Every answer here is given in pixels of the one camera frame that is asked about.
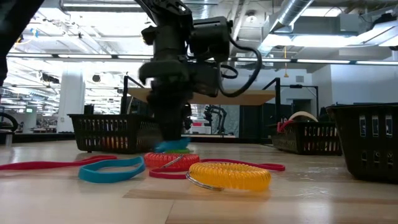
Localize silver round air duct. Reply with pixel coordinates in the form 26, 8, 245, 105
251, 0, 315, 59

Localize orange hanging cord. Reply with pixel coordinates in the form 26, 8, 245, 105
282, 45, 289, 78

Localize yellow coil keychain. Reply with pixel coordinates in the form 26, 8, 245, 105
185, 162, 272, 192

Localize wooden shelf with black legs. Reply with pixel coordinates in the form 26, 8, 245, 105
119, 75, 282, 147

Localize dark monitor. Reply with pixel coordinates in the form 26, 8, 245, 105
127, 96, 152, 115

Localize white pillar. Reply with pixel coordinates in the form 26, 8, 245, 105
58, 70, 86, 134

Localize red rubber band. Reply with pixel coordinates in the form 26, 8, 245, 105
148, 157, 286, 180
276, 119, 295, 134
0, 154, 118, 171

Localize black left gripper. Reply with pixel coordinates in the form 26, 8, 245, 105
147, 26, 220, 141

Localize thin black metal stand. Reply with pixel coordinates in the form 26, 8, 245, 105
281, 83, 320, 118

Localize black slotted plastic basket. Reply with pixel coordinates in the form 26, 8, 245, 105
325, 103, 398, 184
67, 113, 162, 154
271, 120, 343, 156

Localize long light bar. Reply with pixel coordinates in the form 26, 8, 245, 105
6, 52, 398, 65

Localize black curved bar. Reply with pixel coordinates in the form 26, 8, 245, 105
0, 111, 19, 133

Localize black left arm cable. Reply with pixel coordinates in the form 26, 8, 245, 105
217, 35, 262, 98

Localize wide tan rubber band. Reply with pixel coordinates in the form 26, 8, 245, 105
288, 111, 318, 123

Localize wide light blue rubber band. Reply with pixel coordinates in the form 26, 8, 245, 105
77, 155, 146, 184

